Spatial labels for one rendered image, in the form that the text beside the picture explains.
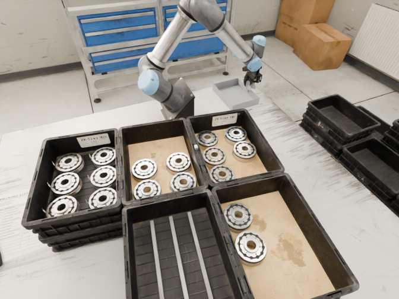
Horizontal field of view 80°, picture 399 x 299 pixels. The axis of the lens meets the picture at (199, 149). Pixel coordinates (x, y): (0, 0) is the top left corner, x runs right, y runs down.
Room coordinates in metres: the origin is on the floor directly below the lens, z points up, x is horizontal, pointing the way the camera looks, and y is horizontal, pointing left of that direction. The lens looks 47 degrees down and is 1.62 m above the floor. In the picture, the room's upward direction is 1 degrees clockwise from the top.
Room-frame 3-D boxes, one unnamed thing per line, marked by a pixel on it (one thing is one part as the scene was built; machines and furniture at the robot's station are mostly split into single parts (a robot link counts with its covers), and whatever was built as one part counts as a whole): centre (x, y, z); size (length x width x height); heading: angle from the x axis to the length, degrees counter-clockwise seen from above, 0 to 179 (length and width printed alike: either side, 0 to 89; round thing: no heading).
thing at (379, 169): (1.01, -1.18, 0.31); 0.40 x 0.30 x 0.34; 25
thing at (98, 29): (2.44, 0.79, 0.60); 0.72 x 0.03 x 0.56; 115
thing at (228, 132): (0.83, -0.17, 0.86); 0.10 x 0.10 x 0.01
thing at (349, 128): (1.37, -1.01, 0.37); 0.40 x 0.30 x 0.45; 25
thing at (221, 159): (0.69, -0.07, 0.86); 0.10 x 0.10 x 0.01
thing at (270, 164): (0.71, -0.13, 0.87); 0.40 x 0.30 x 0.11; 16
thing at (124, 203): (0.63, 0.16, 0.92); 0.40 x 0.30 x 0.02; 16
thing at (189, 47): (2.77, 0.07, 0.60); 0.72 x 0.03 x 0.56; 115
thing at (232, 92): (1.37, -0.23, 0.73); 0.27 x 0.20 x 0.05; 26
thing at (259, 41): (1.39, -0.32, 1.03); 0.09 x 0.08 x 0.11; 108
